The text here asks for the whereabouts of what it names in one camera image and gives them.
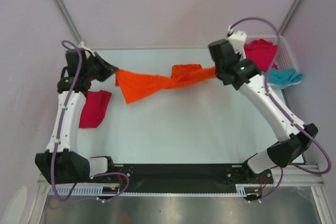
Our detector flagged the white plastic basket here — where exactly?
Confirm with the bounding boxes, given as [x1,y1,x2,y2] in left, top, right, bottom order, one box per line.
[245,35,301,89]

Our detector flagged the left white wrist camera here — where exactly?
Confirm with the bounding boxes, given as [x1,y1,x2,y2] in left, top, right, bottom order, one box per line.
[77,41,95,58]

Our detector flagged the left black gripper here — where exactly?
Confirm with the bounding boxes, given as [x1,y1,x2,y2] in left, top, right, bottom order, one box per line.
[82,51,118,82]

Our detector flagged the aluminium frame rail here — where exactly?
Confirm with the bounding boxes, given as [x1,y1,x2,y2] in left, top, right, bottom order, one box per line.
[46,165,323,200]

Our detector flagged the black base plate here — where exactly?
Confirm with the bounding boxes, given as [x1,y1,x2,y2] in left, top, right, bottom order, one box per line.
[115,164,274,194]

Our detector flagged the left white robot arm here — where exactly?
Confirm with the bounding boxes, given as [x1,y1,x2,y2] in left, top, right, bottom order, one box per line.
[35,47,117,185]

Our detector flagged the folded crimson t shirt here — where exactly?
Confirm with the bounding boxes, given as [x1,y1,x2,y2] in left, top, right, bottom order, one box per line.
[79,90,112,129]

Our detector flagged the orange t shirt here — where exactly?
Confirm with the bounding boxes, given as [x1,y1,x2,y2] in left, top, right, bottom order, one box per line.
[115,64,216,104]

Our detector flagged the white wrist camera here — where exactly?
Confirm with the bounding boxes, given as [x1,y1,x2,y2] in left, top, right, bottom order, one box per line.
[77,41,95,58]
[226,26,247,54]

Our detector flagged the crimson t shirt in basket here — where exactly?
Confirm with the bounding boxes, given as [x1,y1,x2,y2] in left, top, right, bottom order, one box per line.
[244,39,278,72]

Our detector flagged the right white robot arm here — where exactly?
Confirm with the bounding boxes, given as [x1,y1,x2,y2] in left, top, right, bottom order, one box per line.
[208,39,318,183]

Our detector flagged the teal t shirt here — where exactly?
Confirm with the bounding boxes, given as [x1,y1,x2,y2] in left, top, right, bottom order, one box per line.
[268,68,303,86]

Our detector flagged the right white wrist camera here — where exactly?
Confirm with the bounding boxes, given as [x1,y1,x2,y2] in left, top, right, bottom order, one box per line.
[226,26,247,54]

